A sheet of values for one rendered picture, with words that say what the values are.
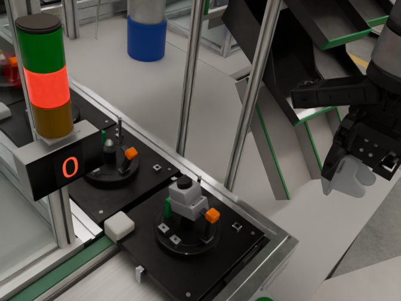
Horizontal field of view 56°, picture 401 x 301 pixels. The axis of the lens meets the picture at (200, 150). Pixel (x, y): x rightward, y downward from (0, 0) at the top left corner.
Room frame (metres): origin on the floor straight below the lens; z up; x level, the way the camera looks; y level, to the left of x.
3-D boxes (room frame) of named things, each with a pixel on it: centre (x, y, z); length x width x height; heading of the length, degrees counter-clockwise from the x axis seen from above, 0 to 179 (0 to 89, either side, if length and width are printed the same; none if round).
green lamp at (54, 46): (0.41, 0.21, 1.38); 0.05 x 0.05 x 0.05
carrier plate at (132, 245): (0.49, 0.00, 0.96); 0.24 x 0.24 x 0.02; 54
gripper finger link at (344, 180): (0.38, -0.20, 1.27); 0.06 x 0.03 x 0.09; 54
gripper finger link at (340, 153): (0.39, -0.18, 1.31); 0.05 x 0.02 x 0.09; 144
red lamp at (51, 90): (0.41, 0.21, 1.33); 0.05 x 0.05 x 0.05
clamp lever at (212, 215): (0.46, -0.03, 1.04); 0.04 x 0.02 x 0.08; 54
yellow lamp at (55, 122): (0.41, 0.21, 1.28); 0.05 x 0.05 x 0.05
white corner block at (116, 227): (0.47, 0.14, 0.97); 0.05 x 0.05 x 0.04; 54
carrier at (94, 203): (0.64, 0.21, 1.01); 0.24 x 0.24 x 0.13; 54
